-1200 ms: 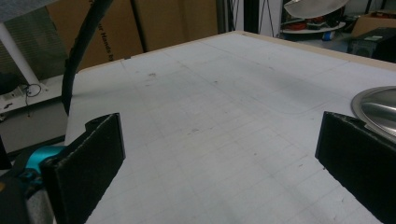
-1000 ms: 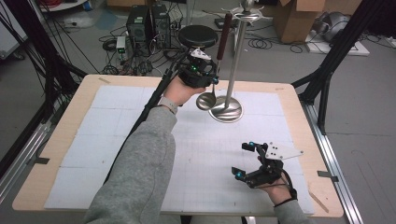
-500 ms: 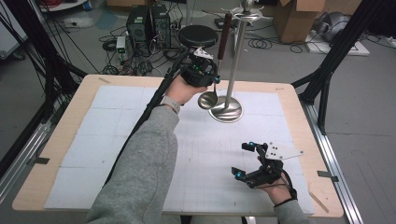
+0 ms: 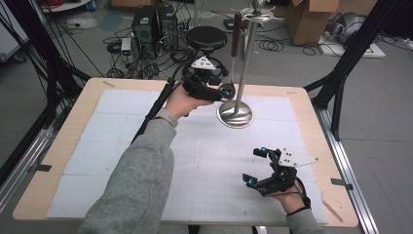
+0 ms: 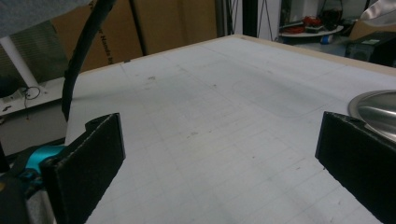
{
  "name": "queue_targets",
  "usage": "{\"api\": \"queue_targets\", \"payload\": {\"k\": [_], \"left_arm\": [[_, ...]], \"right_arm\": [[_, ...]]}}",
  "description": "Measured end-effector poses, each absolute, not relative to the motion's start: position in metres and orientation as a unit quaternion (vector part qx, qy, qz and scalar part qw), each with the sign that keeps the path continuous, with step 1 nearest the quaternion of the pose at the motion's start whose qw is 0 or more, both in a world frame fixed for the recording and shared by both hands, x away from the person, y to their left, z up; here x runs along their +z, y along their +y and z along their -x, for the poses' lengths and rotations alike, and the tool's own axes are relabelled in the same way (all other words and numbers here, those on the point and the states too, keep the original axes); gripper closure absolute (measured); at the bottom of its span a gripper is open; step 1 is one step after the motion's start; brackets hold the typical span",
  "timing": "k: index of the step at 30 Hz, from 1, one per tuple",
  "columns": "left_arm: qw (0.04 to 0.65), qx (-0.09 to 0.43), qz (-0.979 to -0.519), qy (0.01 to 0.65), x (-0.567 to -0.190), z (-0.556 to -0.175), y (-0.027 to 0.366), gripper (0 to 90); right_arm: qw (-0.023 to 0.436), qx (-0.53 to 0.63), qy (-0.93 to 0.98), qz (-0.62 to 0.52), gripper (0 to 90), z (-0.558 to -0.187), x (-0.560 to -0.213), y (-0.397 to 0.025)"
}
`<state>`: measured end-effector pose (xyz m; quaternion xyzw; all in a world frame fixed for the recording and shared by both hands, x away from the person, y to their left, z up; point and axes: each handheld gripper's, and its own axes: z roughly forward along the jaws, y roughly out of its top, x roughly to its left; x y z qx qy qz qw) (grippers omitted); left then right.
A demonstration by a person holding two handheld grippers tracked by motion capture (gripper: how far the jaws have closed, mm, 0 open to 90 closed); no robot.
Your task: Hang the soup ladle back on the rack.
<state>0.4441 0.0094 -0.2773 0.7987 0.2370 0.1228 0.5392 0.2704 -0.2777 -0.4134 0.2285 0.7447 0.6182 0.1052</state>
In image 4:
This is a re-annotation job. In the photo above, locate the black computer tower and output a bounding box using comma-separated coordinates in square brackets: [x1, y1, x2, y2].
[131, 5, 161, 59]
[157, 3, 179, 52]

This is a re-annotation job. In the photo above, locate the black tape piece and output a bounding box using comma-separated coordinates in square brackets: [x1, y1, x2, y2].
[330, 177, 355, 191]
[26, 163, 53, 174]

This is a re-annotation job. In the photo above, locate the black metal frame post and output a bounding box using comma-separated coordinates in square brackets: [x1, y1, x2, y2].
[304, 0, 413, 141]

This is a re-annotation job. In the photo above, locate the black round stool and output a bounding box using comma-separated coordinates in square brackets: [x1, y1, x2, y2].
[181, 25, 230, 83]

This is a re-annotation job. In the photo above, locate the grey rounded device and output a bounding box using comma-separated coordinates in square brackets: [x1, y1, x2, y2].
[325, 12, 367, 45]

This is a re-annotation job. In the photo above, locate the person's left hand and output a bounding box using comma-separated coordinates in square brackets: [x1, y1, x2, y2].
[164, 83, 216, 120]

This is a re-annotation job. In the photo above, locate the metal utensil stand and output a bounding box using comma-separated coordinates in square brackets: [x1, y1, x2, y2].
[216, 0, 281, 130]

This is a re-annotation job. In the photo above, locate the black metal frame with cables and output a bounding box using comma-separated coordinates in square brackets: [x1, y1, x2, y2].
[2, 0, 93, 129]

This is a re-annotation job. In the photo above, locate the black flat box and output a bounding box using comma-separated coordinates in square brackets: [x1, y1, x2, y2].
[223, 17, 249, 31]

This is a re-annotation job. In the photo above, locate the white grid mat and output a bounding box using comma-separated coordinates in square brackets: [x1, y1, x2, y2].
[45, 89, 329, 225]

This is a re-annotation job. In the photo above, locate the small white electronic box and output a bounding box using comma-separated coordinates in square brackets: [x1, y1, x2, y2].
[120, 37, 132, 57]

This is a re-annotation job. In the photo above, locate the black sleeved cable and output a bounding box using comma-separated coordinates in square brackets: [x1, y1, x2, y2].
[131, 59, 196, 144]

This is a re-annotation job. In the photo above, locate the large cardboard box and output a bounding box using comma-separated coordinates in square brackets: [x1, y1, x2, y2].
[284, 0, 341, 46]

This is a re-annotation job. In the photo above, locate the white cabinet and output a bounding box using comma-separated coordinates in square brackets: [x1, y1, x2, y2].
[0, 0, 29, 63]

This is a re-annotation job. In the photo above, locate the coiled black cable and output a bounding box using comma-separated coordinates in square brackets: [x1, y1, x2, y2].
[257, 38, 285, 53]

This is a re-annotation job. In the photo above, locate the light wristband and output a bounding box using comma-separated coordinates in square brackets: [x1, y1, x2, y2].
[155, 107, 180, 129]

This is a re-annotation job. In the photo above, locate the person's right hand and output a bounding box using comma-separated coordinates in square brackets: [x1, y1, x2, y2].
[268, 161, 309, 216]

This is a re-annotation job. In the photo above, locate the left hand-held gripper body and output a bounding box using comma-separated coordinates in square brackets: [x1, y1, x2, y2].
[181, 55, 224, 102]

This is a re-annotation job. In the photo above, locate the metal ladle with brown handle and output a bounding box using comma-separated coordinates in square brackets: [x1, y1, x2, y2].
[217, 12, 244, 98]

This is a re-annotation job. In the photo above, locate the black wrist strap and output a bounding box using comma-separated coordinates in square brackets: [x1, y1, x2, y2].
[284, 176, 313, 216]

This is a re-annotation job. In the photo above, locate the aluminium rail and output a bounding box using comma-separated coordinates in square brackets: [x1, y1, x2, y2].
[312, 105, 380, 234]
[0, 126, 55, 213]

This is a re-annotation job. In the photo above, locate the white flat board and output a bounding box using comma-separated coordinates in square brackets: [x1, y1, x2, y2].
[317, 31, 387, 59]

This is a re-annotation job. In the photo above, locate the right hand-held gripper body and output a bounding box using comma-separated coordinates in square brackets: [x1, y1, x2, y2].
[256, 147, 320, 197]

